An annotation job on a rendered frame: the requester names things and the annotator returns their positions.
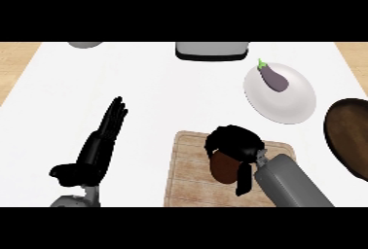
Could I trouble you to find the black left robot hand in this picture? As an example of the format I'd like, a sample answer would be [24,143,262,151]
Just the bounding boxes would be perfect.
[48,95,130,188]

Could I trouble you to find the pale wooden cutting board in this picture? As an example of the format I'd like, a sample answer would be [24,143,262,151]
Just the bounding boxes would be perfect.
[163,129,297,208]

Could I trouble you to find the brown cupcake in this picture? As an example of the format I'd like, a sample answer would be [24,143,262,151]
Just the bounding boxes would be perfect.
[209,149,243,185]

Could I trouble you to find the grey round object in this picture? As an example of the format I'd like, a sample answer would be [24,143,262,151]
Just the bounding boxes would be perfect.
[67,42,105,50]

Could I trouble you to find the purple eggplant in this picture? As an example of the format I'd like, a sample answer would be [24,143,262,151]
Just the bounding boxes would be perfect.
[256,58,290,93]

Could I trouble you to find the white oval plate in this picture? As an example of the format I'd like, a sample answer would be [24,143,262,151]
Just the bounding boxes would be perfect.
[241,61,318,125]

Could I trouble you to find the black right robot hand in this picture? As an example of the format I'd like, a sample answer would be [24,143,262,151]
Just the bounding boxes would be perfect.
[204,124,268,197]

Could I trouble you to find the dark brown pan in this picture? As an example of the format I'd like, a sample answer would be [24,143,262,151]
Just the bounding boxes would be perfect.
[323,97,368,183]

